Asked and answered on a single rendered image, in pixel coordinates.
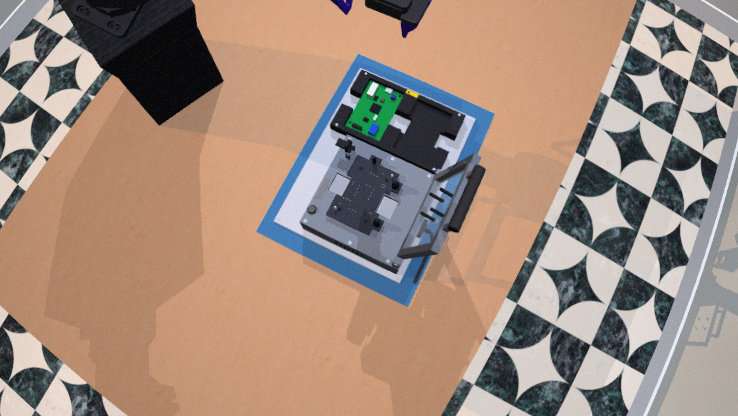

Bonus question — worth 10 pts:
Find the green circuit board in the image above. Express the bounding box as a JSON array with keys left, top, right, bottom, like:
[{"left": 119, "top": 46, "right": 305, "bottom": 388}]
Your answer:
[{"left": 345, "top": 81, "right": 403, "bottom": 141}]

